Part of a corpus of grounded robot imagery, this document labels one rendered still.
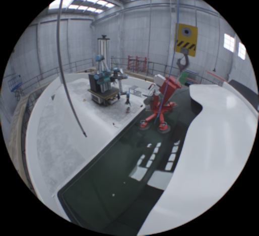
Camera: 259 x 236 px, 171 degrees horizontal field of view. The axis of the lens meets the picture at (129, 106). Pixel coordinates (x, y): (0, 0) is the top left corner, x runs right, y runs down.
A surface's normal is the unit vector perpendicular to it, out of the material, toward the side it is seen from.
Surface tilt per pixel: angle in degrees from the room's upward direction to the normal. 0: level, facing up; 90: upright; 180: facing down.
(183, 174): 20
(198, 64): 90
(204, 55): 90
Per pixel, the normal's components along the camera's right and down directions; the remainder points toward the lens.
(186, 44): -0.59, 0.46
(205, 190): -0.26, -0.87
